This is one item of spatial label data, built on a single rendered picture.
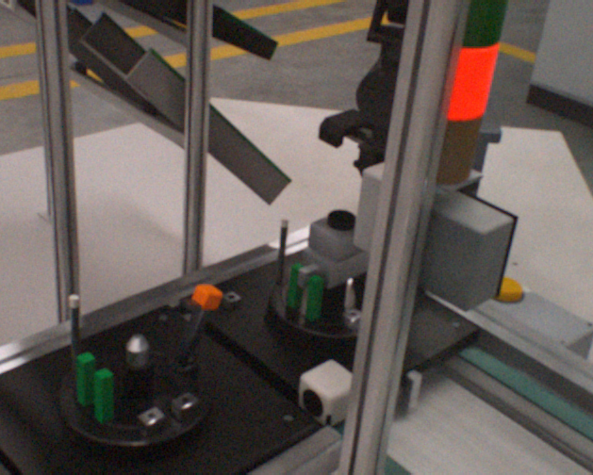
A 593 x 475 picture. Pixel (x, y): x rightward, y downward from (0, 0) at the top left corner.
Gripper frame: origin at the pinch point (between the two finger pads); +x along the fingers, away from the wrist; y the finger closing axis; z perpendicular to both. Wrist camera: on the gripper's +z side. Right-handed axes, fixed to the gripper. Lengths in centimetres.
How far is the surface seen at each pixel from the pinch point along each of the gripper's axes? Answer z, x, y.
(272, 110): 44, 24, 67
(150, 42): 188, 113, 317
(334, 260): -10.2, 3.5, -2.2
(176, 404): -32.5, 8.6, -5.5
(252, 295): -12.6, 12.4, 7.4
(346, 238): -9.0, 1.2, -2.4
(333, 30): 290, 114, 287
